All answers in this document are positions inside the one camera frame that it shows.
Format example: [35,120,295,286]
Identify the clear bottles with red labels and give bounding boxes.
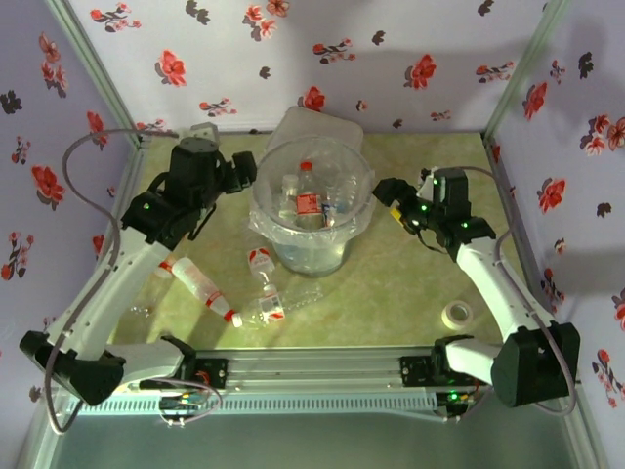
[170,257,244,327]

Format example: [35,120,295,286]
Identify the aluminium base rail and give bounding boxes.
[111,345,494,392]

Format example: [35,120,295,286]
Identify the white masking tape roll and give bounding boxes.
[442,300,475,332]

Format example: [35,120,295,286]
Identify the red label red cap bottle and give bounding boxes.
[294,160,324,231]

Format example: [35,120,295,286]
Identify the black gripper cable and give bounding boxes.
[418,228,461,256]
[187,203,220,241]

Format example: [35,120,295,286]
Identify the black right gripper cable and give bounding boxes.
[418,228,461,256]

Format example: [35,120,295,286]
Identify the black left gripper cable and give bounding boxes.
[187,203,220,241]

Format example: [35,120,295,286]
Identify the grey left arm cable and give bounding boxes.
[44,127,224,435]

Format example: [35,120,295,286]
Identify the aluminium corner post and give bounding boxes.
[44,0,146,144]
[482,0,572,141]

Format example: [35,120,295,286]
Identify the grey right arm cable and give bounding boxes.
[438,165,580,419]

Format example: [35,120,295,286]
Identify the clear bottle blue label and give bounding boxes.
[321,175,358,229]

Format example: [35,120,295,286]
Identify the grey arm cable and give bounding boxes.
[438,165,580,419]
[44,127,224,435]

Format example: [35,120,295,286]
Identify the aluminium side rail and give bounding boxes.
[14,139,153,469]
[481,134,611,469]

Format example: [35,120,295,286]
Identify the clear plastic bin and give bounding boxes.
[249,135,377,279]

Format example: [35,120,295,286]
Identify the long clear bottle white label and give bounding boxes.
[242,282,324,327]

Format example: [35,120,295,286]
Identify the grey slotted cable duct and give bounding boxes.
[72,392,438,416]

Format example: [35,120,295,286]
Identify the red white label clear bottle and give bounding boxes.
[246,247,274,289]

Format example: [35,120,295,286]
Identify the small circuit board with wires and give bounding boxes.
[437,388,482,422]
[159,394,209,430]

